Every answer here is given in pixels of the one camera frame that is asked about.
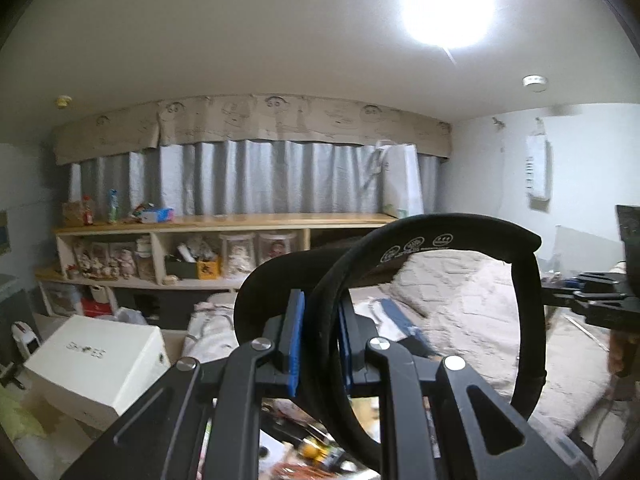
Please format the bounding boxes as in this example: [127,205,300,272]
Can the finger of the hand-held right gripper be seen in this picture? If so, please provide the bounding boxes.
[565,271,628,293]
[542,285,640,331]

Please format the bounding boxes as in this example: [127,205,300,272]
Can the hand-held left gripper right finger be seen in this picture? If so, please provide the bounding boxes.
[339,304,599,480]

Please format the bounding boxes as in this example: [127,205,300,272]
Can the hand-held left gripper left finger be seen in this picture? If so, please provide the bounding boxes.
[65,287,308,480]

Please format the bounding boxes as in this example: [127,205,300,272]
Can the black cap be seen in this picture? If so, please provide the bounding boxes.
[234,212,548,461]

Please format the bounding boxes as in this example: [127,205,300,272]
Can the jar with red doll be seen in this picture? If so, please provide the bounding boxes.
[258,231,296,266]

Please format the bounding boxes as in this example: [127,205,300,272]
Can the beige textured pillows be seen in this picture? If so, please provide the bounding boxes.
[380,250,616,431]

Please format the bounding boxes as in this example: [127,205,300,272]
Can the jar with white doll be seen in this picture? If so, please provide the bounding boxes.
[220,232,256,278]

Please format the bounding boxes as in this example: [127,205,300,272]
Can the wooden shelf unit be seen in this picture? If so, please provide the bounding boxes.
[35,212,401,311]

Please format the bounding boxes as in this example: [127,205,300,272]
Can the grey curtain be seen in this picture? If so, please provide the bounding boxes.
[67,140,443,218]

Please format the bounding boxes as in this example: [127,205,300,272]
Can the white paper bag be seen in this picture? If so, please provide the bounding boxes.
[375,141,425,218]

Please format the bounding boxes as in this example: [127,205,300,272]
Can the white shoe box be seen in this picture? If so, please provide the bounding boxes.
[24,315,171,418]

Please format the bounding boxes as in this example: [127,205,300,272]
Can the row of boxed figurines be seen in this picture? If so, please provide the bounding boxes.
[72,240,138,281]

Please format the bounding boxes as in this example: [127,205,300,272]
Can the beige printed valance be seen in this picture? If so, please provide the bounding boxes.
[52,94,451,166]

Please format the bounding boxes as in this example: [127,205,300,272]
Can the snack bag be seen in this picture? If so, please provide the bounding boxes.
[62,201,86,227]

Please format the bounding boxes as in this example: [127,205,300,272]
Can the light green bedding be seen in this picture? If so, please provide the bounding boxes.
[0,390,31,443]

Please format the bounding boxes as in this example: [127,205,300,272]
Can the ceiling light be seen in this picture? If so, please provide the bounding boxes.
[400,0,503,48]

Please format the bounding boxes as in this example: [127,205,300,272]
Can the white wall hanging sign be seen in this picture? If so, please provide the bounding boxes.
[524,132,553,211]

